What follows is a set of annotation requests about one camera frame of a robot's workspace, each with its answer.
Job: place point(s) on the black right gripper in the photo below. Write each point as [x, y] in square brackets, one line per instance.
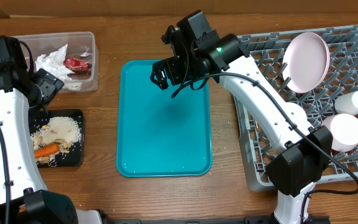
[170, 63]

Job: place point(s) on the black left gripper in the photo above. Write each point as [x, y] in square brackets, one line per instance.
[49, 83]

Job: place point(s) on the pile of white rice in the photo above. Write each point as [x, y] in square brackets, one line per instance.
[68, 128]

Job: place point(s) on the pile of peanuts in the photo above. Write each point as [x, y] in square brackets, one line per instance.
[45, 136]

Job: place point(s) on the orange carrot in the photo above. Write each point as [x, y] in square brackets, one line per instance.
[46, 150]

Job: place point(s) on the white round plate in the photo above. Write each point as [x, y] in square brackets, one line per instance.
[307, 58]

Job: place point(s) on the white plastic cup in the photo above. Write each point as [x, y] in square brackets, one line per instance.
[347, 103]

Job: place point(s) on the pink bowl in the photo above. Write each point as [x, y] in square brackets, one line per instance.
[344, 128]

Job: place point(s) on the light green bowl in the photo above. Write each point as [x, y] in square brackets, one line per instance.
[296, 112]

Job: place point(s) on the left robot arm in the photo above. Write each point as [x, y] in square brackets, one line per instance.
[24, 197]

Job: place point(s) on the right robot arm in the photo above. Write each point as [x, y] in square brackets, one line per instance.
[302, 150]

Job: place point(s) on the clear plastic waste bin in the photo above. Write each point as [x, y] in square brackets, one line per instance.
[39, 44]

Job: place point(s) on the grey dishwasher rack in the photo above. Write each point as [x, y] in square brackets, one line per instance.
[268, 50]

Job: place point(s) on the crumpled white tissue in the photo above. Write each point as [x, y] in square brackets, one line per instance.
[54, 63]

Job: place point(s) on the red snack wrapper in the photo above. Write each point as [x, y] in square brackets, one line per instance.
[77, 65]

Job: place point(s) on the clear crumpled plastic wrapper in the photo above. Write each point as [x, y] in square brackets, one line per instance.
[85, 51]

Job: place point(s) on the teal serving tray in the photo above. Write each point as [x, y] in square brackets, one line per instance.
[157, 135]

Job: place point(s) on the black rectangular tray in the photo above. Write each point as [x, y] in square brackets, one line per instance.
[67, 112]

